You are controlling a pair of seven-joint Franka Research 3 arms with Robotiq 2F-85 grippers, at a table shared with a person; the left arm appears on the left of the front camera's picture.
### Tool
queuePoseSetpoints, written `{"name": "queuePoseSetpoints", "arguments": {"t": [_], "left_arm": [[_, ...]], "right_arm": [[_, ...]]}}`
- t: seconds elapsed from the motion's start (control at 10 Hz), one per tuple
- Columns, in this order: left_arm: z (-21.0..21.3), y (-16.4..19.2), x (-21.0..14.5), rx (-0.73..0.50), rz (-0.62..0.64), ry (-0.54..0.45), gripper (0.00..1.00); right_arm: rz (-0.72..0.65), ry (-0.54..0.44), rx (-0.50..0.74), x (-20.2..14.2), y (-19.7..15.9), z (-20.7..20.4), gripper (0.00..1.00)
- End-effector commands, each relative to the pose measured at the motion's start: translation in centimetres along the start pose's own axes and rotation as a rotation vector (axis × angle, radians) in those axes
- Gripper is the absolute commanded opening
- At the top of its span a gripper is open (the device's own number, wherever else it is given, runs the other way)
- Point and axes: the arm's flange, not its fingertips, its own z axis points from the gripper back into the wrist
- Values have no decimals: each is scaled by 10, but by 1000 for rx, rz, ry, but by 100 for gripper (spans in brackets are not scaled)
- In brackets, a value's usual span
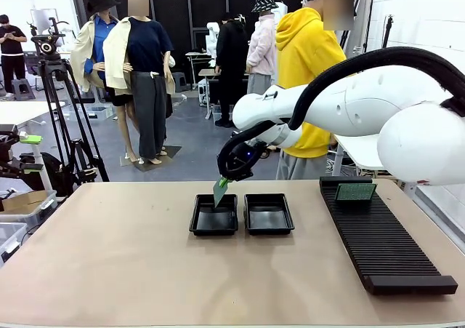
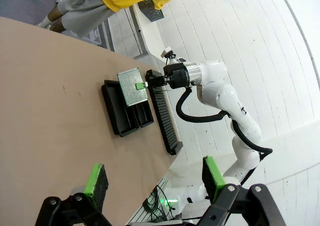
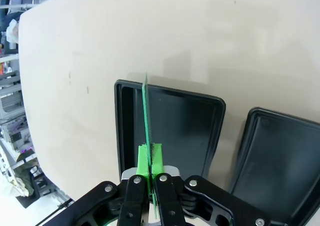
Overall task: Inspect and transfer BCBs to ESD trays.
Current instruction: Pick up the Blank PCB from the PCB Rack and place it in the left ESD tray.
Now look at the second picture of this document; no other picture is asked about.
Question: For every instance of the black slotted board rack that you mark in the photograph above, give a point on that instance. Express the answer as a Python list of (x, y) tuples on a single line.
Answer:
[(166, 120)]

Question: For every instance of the grey perforated metal plate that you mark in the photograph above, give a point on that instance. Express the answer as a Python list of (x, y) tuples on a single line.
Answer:
[(152, 10)]

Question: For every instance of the green perforated circuit board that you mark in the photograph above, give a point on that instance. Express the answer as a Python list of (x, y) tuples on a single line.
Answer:
[(130, 88)]

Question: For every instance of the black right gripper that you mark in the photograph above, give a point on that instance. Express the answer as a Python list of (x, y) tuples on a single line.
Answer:
[(178, 75)]

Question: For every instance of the large black plastic tray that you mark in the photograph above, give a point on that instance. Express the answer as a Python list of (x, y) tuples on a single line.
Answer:
[(117, 118)]

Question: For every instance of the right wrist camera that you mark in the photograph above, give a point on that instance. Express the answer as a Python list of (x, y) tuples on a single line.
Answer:
[(166, 51)]

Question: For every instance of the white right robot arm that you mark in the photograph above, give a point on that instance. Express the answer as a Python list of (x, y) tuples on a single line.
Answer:
[(225, 95)]

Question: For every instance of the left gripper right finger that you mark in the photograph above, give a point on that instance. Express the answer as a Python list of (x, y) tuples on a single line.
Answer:
[(212, 178)]

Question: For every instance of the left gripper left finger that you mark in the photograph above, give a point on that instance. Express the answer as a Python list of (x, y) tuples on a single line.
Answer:
[(96, 183)]

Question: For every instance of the white side table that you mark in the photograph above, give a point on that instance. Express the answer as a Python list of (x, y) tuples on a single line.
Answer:
[(152, 43)]

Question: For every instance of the small black plastic tray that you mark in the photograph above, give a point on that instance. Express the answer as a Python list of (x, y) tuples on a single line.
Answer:
[(143, 115)]

